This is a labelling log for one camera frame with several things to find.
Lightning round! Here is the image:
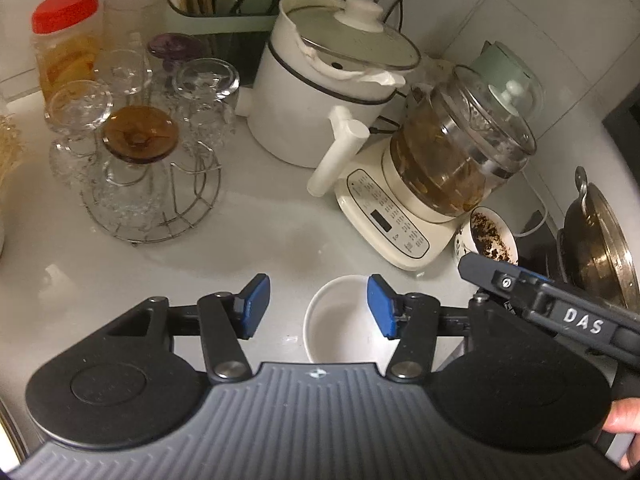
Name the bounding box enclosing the clear glass cup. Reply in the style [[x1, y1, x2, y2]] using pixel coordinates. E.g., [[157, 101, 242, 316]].
[[94, 48, 154, 97], [43, 79, 117, 188], [173, 58, 241, 151]]

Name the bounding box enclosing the green chopstick holder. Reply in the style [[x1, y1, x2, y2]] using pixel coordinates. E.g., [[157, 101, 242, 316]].
[[166, 0, 282, 62]]

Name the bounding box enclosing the glass kettle cream base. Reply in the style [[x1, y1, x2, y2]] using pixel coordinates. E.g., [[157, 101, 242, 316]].
[[333, 40, 547, 272]]

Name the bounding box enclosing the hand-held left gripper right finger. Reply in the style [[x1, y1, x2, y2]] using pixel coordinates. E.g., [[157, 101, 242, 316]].
[[366, 274, 531, 382]]

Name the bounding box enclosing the wire glass rack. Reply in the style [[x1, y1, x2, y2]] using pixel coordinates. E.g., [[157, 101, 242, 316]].
[[79, 146, 223, 249]]

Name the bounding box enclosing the bundle of dried noodles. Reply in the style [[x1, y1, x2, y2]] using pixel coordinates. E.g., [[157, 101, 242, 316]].
[[0, 114, 27, 188]]

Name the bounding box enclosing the small bowl with tea leaves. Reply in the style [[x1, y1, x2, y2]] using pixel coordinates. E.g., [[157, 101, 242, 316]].
[[453, 205, 519, 269]]

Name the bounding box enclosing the white electric pot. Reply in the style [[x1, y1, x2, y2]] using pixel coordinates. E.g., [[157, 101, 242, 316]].
[[239, 0, 424, 199]]

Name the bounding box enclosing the red-lid plastic jar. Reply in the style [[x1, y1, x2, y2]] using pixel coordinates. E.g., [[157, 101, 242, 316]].
[[31, 0, 104, 104]]

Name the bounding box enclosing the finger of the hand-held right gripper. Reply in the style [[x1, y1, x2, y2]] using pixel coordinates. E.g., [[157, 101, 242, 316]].
[[457, 252, 551, 312]]

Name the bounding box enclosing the purple glass cup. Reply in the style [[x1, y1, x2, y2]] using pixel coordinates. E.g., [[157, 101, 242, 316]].
[[146, 33, 207, 75]]

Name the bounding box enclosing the wok with steel lid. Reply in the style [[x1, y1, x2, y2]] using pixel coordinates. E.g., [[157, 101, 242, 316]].
[[556, 165, 640, 312]]

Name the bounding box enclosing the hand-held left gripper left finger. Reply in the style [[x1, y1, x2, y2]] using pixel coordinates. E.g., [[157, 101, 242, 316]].
[[107, 273, 272, 386]]

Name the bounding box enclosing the person's right hand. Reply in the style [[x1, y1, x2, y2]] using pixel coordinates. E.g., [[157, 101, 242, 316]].
[[602, 396, 640, 468]]

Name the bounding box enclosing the amber glass cup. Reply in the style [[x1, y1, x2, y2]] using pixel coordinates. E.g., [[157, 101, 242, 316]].
[[100, 105, 181, 213]]

